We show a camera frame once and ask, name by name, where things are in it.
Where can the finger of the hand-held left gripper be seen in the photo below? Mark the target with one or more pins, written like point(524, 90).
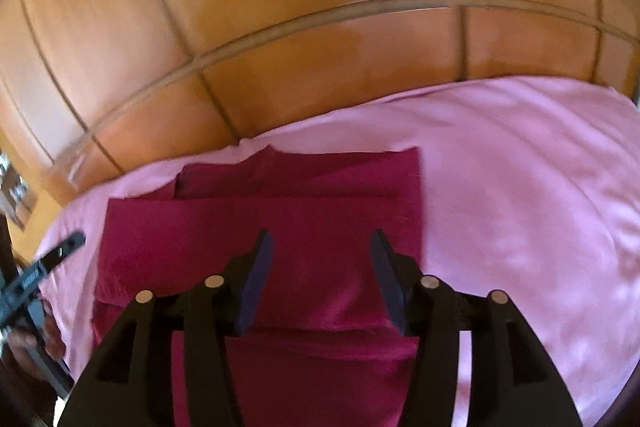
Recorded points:
point(62, 249)

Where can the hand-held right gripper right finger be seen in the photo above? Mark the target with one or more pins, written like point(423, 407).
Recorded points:
point(387, 279)

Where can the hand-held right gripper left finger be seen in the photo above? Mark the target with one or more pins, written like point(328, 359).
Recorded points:
point(255, 277)

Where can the dark red knit garment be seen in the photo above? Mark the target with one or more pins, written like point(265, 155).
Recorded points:
point(320, 217)

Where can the person's left hand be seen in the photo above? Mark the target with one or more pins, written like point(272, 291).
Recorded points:
point(52, 332)

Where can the pink quilted blanket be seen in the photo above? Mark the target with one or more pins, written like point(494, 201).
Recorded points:
point(525, 187)

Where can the wooden wardrobe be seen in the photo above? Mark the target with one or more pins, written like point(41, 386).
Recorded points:
point(300, 32)

